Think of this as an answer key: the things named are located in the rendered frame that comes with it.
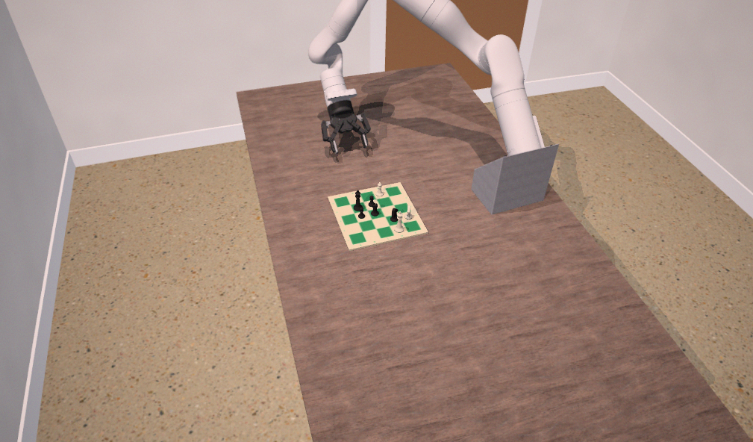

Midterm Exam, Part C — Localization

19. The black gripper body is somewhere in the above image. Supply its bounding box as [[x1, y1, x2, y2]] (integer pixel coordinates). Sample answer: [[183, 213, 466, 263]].
[[327, 100, 357, 134]]

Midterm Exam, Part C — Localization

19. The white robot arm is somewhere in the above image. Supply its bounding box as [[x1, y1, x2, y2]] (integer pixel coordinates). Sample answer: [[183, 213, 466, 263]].
[[308, 0, 545, 155]]

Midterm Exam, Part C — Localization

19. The green and cream chessboard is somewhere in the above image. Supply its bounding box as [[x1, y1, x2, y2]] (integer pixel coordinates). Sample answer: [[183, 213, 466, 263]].
[[328, 182, 428, 251]]

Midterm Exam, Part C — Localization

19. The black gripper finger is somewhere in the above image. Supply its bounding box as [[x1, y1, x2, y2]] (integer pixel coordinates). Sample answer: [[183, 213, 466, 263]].
[[347, 113, 371, 148], [321, 119, 343, 154]]

